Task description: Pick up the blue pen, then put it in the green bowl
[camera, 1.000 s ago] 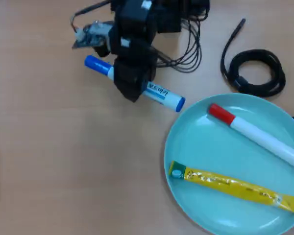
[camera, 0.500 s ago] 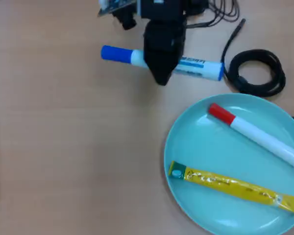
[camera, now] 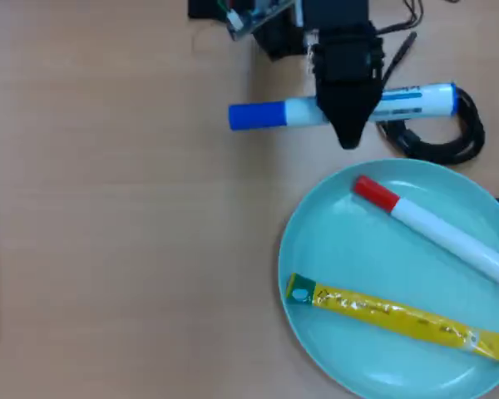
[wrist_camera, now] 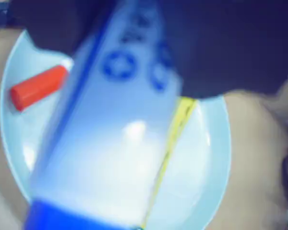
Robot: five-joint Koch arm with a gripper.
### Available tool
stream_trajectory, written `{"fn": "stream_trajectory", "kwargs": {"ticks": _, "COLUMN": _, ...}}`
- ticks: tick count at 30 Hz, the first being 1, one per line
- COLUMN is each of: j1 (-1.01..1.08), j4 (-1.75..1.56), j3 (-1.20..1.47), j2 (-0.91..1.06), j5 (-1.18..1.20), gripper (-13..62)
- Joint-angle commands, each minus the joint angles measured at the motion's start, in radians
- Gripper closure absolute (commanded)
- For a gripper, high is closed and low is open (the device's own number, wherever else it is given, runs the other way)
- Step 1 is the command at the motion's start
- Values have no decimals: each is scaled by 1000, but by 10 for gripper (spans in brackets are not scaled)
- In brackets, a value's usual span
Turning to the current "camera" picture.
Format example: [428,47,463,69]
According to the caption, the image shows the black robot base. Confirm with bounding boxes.
[186,0,313,62]

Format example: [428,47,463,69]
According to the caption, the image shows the blue capped marker pen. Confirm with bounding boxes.
[227,81,458,132]

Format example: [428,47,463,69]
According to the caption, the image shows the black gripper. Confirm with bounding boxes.
[305,22,386,150]

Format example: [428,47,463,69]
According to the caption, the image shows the green bowl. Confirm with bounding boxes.
[277,157,499,399]

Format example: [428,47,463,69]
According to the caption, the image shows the coiled thick black cable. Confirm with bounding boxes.
[373,31,487,165]

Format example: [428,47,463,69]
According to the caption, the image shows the small wrist camera board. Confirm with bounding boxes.
[215,0,301,42]

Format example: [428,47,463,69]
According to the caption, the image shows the yellow sachet stick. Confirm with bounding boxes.
[284,273,499,363]

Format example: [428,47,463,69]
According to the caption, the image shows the red capped marker pen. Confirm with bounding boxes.
[353,174,499,286]

